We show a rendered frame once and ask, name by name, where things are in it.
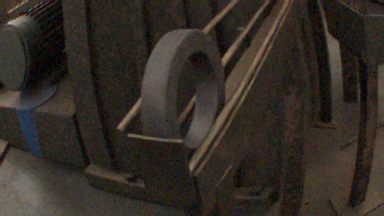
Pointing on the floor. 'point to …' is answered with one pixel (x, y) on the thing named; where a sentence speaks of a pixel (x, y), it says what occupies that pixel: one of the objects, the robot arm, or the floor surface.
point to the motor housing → (349, 75)
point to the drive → (39, 73)
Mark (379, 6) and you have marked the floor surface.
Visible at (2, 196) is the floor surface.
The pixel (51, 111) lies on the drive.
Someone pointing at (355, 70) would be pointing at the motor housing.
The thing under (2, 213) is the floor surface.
